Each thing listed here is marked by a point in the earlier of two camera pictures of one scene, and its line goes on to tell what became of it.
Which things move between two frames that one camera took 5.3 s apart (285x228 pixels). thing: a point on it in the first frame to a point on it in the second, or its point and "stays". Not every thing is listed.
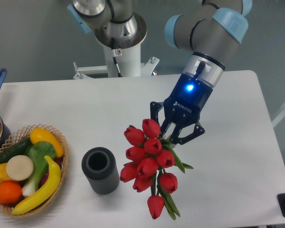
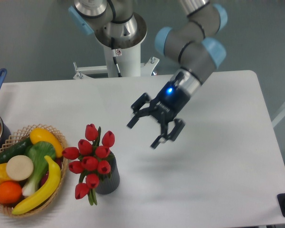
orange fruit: (8, 192) stays
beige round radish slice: (19, 167) stays
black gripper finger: (154, 107) to (140, 108)
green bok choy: (37, 151) stays
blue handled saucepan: (0, 131) stays
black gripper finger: (199, 130) to (178, 126)
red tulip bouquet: (151, 159) to (93, 158)
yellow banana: (44, 194) stays
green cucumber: (16, 149) stays
